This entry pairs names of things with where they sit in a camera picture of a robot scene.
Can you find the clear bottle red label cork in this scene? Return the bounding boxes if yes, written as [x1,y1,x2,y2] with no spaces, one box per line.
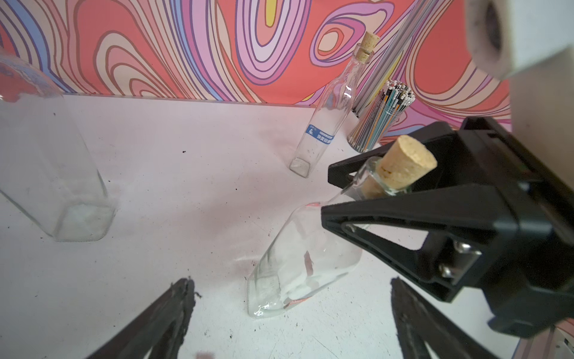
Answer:
[247,136,437,319]

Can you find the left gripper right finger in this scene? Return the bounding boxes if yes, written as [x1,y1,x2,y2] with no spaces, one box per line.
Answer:
[391,278,495,358]

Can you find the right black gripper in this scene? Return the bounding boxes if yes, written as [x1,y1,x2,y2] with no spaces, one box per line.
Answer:
[321,118,573,337]

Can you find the clear bottle with black cap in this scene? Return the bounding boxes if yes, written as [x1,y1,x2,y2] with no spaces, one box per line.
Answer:
[1,50,115,242]

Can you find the metal cup with pencils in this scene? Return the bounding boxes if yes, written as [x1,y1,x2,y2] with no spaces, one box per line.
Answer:
[347,80,416,153]

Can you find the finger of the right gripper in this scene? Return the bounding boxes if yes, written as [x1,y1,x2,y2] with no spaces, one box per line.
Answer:
[326,120,458,189]

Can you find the clear bottle blue label cork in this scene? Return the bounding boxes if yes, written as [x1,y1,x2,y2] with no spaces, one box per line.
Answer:
[288,32,380,178]

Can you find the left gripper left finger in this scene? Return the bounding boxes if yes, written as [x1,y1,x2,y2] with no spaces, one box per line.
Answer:
[89,278,196,358]

